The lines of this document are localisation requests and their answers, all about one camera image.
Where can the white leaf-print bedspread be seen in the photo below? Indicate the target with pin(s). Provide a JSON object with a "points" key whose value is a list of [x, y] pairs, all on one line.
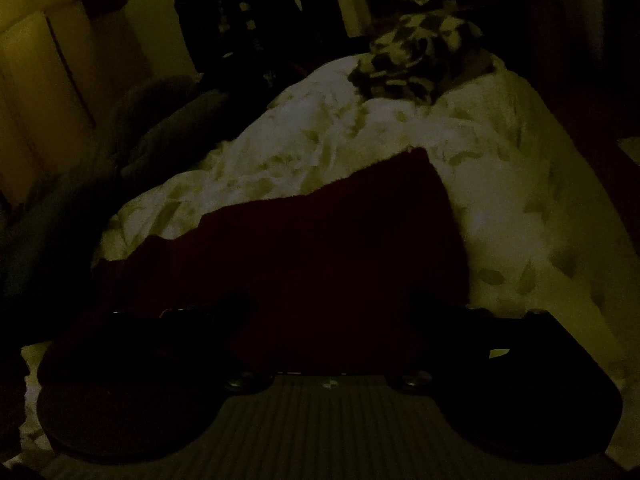
{"points": [[500, 185]]}

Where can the black white checkered cloth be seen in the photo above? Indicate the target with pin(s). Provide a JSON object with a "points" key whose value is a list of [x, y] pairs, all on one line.
{"points": [[415, 50]]}

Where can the grey blanket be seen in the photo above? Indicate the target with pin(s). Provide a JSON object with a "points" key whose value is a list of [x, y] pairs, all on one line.
{"points": [[150, 115]]}

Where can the dark red garment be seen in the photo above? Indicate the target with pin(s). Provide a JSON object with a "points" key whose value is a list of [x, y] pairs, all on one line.
{"points": [[325, 260]]}

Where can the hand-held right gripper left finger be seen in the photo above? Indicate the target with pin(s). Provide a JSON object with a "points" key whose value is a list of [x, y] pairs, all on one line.
{"points": [[220, 321]]}

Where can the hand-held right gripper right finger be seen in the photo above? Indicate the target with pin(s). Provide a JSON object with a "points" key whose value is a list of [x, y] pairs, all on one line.
{"points": [[436, 321]]}

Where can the wooden wardrobe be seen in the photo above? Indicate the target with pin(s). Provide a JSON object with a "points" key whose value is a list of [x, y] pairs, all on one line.
{"points": [[40, 85]]}

